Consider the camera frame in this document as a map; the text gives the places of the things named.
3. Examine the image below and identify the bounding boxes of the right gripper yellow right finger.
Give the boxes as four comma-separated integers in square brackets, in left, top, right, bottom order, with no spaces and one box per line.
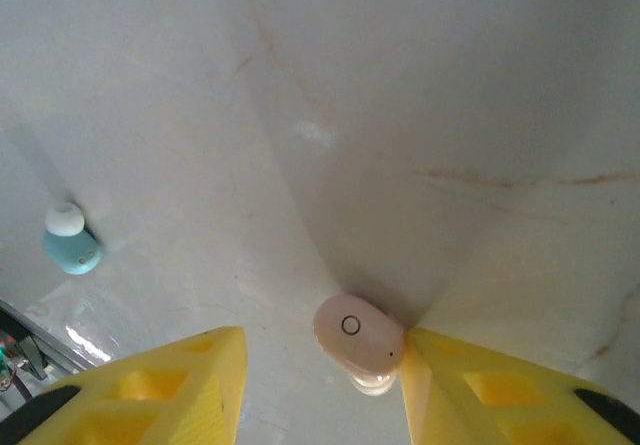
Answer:
[398,326,640,445]

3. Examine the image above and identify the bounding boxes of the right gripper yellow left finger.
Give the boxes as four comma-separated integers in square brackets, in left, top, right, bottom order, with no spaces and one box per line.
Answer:
[17,324,249,445]

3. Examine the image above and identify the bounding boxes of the pink earbud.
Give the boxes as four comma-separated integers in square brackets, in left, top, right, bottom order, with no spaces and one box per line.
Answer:
[312,292,407,397]

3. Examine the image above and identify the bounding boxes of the light blue earbud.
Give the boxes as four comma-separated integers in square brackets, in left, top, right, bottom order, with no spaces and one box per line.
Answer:
[42,201,104,277]

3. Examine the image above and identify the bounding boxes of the wide aluminium base rail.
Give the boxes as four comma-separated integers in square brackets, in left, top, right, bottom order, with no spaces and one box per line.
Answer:
[0,295,110,374]

